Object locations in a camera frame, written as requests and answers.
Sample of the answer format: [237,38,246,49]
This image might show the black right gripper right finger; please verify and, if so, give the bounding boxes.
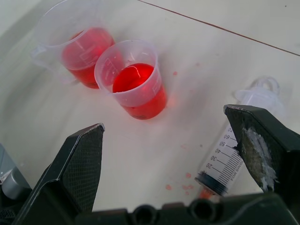
[223,104,300,200]

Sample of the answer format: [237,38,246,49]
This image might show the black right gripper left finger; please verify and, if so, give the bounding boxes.
[11,122,106,225]

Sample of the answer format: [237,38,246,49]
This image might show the clear plastic syringe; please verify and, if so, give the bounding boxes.
[194,75,287,200]

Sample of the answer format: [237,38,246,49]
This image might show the beaker with red liquid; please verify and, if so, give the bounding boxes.
[94,39,168,120]
[30,0,116,90]

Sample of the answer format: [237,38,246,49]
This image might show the silver robot body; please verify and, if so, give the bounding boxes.
[0,143,32,207]

